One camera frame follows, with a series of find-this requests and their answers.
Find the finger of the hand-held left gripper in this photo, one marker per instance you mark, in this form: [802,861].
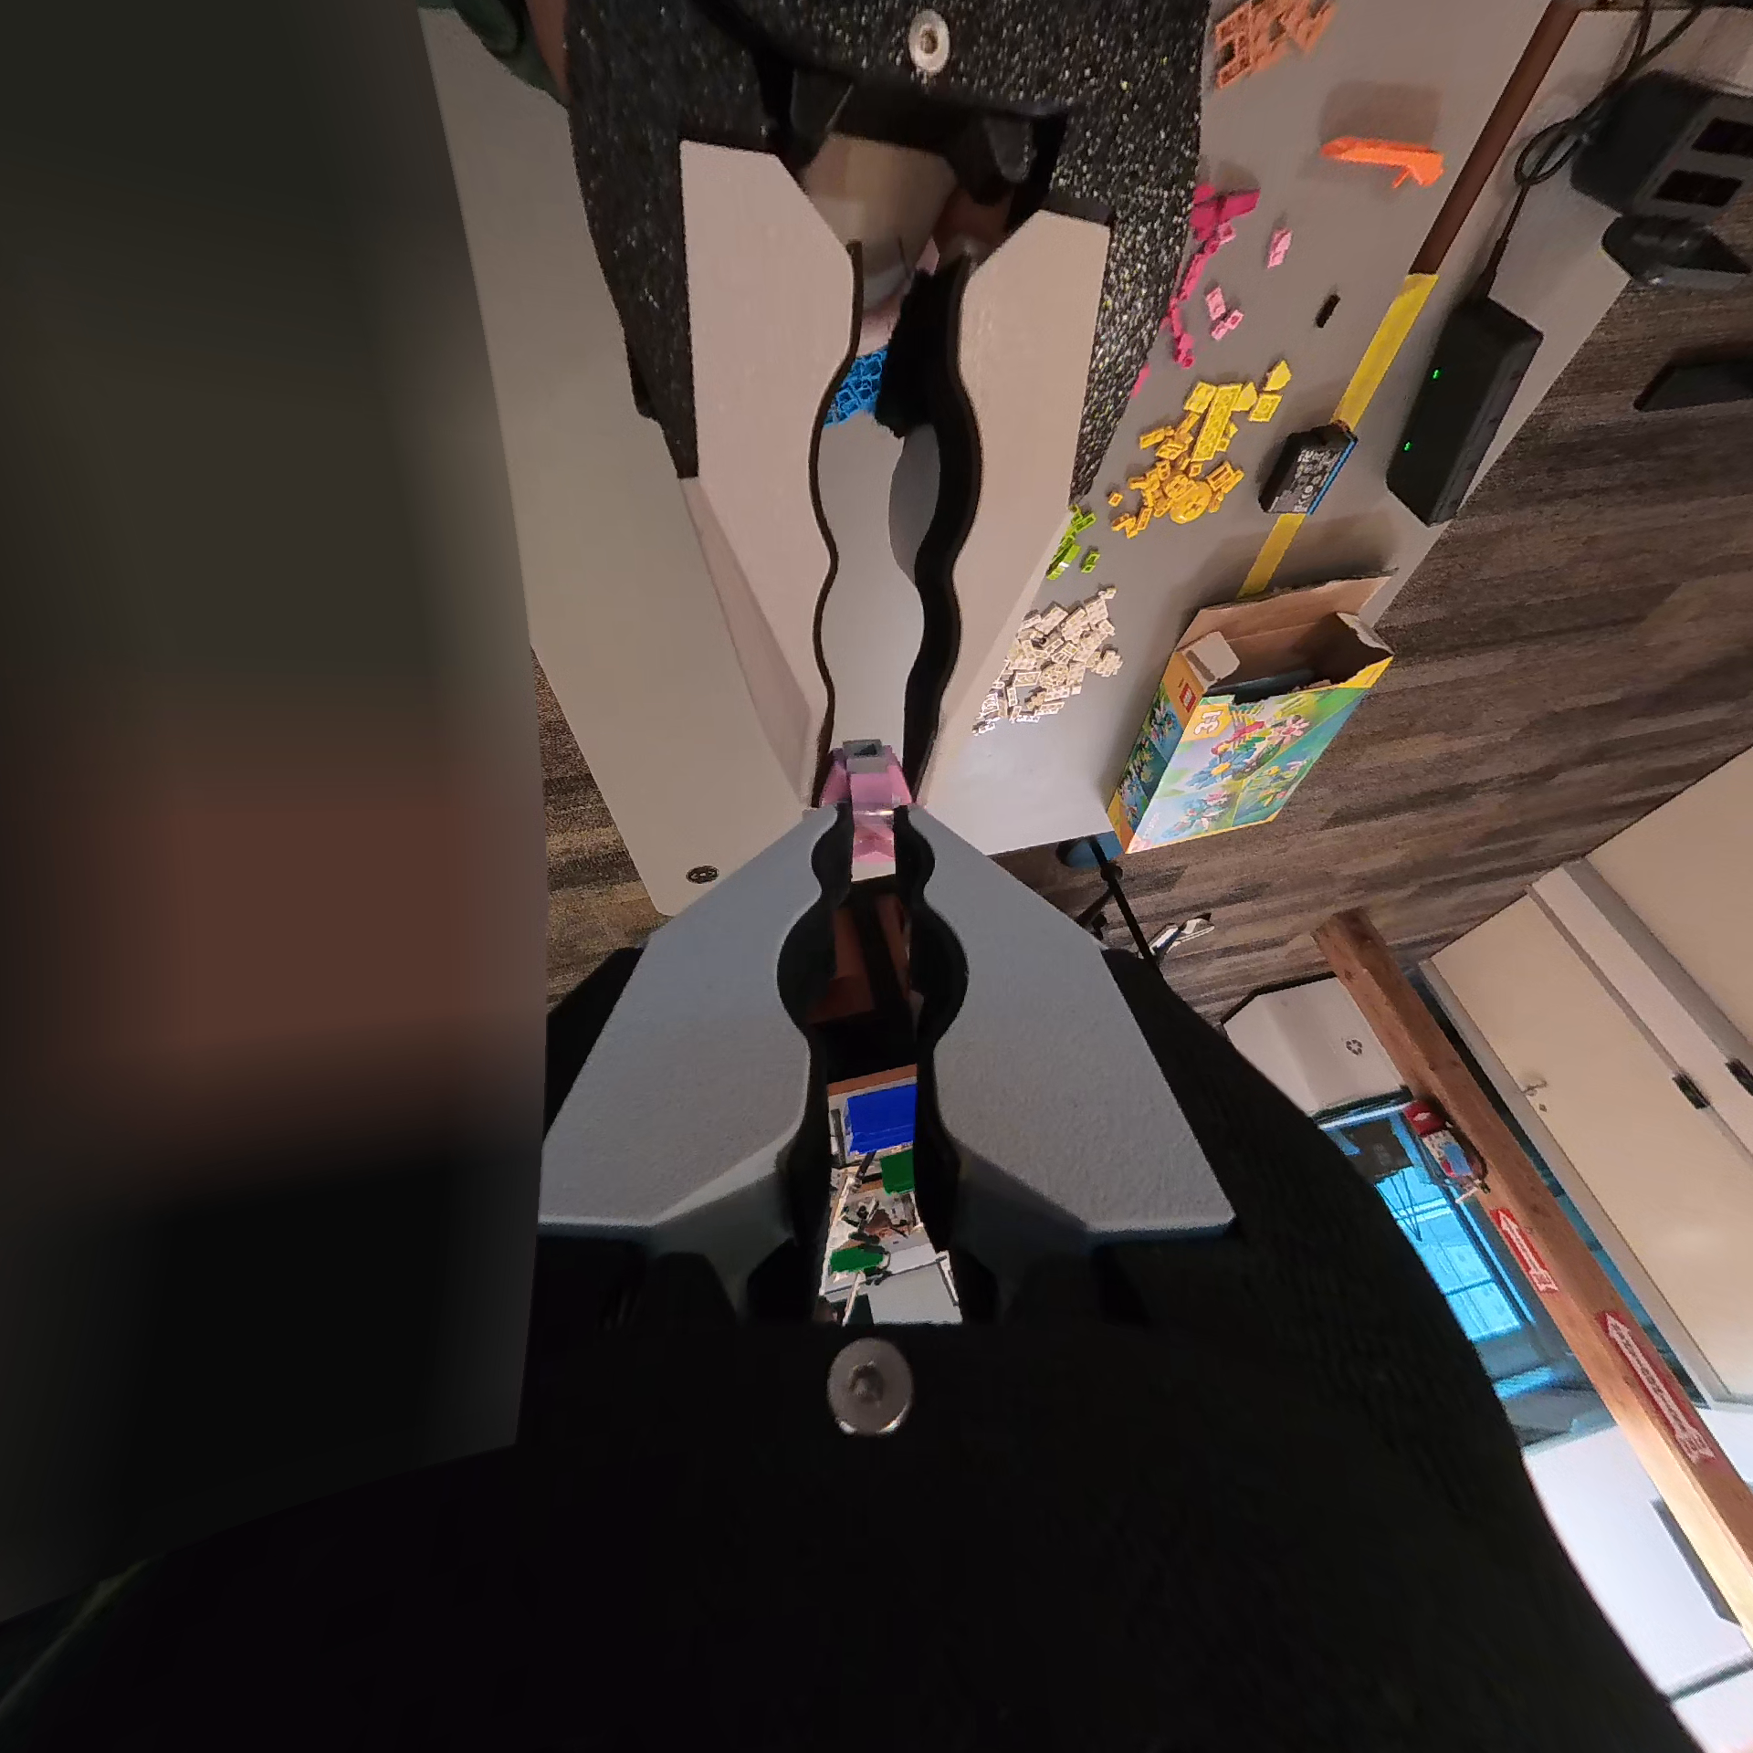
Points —
[1036,370]
[755,342]

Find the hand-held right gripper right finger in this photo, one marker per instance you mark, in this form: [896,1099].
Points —
[1071,1094]

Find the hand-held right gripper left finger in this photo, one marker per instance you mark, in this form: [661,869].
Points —
[671,1094]

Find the brown lego piece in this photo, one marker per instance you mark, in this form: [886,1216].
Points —
[857,956]

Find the pile of pink lego pieces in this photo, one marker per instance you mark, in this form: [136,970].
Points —
[1210,248]

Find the pile of teal lego pieces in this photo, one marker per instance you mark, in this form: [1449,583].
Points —
[857,386]

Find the cluster of green lego pieces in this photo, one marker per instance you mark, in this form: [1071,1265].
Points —
[1072,538]

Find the pile of yellow lego pieces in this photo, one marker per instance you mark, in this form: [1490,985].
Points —
[1203,461]

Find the pile of orange lego pieces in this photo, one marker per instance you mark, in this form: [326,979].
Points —
[1271,39]

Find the pile of white lego pieces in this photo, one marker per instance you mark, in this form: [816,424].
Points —
[1055,659]

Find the colourful lego set box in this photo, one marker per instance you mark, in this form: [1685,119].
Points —
[1238,764]

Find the black floor stand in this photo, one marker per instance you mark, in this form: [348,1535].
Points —
[1132,917]

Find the orange brick separator tool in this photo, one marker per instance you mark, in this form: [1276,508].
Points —
[1378,153]

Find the white recycling bin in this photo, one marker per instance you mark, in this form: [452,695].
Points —
[1303,1042]

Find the yellow tape strip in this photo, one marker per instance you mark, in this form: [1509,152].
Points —
[1378,361]

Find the small black electronic device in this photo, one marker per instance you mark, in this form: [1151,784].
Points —
[1311,466]

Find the black power adapter box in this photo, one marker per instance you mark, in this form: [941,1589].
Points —
[1460,414]

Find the window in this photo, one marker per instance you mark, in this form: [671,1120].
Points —
[1449,1265]

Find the wooden beam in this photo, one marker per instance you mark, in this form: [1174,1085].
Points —
[1518,1204]

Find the black battery charger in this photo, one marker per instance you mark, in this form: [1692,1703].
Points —
[1664,152]

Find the white cabinet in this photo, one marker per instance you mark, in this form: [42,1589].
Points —
[1617,1028]

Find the red wall device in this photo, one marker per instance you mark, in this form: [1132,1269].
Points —
[1446,1148]

